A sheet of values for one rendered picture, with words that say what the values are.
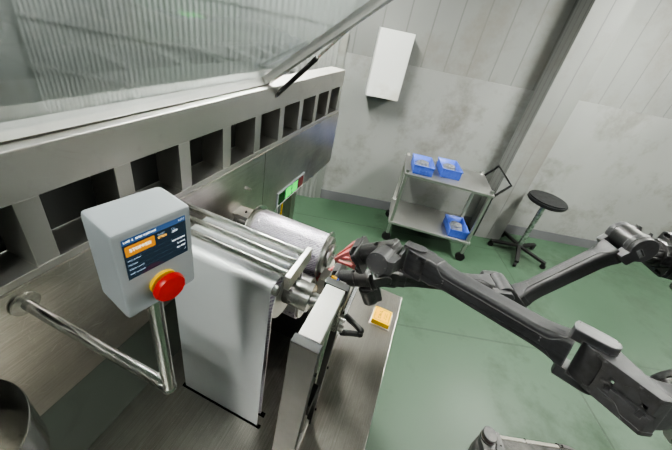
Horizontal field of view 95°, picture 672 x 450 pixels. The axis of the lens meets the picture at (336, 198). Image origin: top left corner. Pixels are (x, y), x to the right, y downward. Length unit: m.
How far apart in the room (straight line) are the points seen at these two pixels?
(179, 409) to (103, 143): 0.74
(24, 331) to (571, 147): 4.05
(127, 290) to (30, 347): 0.45
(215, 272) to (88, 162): 0.29
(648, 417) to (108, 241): 0.76
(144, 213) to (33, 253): 0.38
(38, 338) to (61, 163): 0.31
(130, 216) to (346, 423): 0.91
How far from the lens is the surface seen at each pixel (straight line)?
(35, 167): 0.63
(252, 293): 0.64
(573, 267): 1.21
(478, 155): 3.66
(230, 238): 0.69
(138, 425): 1.11
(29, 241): 0.67
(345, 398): 1.12
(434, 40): 3.25
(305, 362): 0.56
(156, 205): 0.33
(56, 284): 0.73
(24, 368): 0.80
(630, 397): 0.75
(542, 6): 3.53
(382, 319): 1.29
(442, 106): 3.36
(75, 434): 1.04
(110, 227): 0.31
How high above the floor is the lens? 1.89
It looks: 30 degrees down
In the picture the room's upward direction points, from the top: 12 degrees clockwise
